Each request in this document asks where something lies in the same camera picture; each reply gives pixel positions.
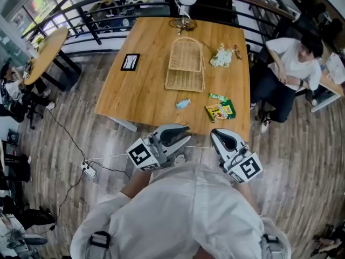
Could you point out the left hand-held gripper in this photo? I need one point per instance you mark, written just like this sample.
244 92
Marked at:
143 154

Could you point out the white desk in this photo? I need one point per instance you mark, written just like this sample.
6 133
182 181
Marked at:
331 71

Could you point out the black picture frame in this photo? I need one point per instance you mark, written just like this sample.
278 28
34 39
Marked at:
130 62

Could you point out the small brown figurine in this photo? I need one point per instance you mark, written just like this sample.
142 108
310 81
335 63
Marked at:
237 53

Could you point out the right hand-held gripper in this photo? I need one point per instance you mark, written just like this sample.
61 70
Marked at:
244 166

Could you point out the black bag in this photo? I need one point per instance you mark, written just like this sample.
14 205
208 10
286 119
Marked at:
35 217

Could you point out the person's right forearm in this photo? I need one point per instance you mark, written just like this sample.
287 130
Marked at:
248 196

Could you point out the wicker basket container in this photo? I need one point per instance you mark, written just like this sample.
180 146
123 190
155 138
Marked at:
186 55

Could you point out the white power strip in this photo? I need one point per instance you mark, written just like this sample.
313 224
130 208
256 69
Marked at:
88 169

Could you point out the small green candy packet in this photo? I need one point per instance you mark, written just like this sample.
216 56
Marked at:
217 97

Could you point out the person's white shirt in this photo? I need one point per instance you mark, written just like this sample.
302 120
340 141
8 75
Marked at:
183 214

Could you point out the small blue white bottle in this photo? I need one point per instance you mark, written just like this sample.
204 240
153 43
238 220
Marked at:
183 104

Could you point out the yellow snack packet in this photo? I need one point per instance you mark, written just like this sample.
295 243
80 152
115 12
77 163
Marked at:
215 112

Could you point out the person's left forearm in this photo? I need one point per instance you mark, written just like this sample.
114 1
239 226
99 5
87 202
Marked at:
136 183

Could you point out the round wooden side table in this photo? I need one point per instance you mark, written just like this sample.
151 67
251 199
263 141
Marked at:
45 55

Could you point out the white flower bouquet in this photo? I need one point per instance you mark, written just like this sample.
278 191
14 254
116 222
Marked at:
221 57

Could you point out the green snack packet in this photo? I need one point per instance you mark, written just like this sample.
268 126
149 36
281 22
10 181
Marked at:
231 109

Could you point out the black metal railing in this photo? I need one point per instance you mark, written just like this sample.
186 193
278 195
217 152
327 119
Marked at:
91 23

